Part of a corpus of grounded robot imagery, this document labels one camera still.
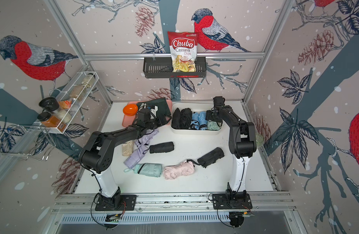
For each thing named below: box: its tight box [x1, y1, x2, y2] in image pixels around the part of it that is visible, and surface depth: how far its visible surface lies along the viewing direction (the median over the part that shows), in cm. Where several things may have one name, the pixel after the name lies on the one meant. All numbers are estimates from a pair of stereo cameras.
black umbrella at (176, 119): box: [171, 107, 182, 130], surface depth 105 cm
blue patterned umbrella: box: [190, 111, 200, 131], surface depth 102 cm
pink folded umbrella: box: [162, 160, 196, 180], surface depth 81 cm
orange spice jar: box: [37, 111, 67, 133], surface depth 63 cm
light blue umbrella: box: [199, 111, 208, 131], surface depth 103 cm
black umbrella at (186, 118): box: [180, 107, 193, 130], surface depth 103 cm
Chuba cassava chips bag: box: [167, 31, 199, 73], surface depth 85 cm
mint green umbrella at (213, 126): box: [206, 120, 223, 131], surface depth 100 cm
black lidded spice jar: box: [38, 97, 60, 113], surface depth 63 cm
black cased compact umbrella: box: [149, 141, 175, 154], surface depth 93 cm
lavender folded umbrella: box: [123, 128, 160, 169], surface depth 90 cm
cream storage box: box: [170, 102, 223, 135], surface depth 103 cm
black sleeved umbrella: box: [186, 147, 225, 169], surface depth 87 cm
